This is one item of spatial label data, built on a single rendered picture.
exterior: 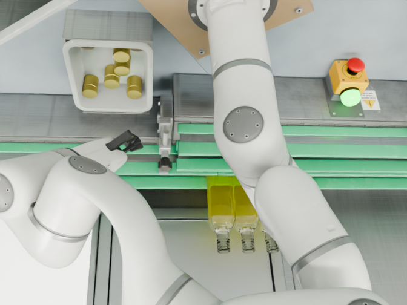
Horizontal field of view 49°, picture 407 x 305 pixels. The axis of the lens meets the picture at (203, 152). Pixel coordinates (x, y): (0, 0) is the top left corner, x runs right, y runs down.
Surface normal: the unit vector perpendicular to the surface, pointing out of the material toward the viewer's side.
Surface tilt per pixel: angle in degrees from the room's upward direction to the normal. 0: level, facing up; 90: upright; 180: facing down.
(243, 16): 86
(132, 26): 90
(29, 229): 66
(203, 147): 90
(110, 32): 90
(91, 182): 107
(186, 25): 4
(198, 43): 4
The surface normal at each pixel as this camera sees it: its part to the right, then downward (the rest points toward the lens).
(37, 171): 0.77, -0.54
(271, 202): -0.69, -0.11
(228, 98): -0.58, -0.41
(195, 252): 0.11, -0.50
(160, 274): 0.39, -0.66
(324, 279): -0.25, 0.07
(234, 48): -0.26, -0.40
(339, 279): -0.01, 0.11
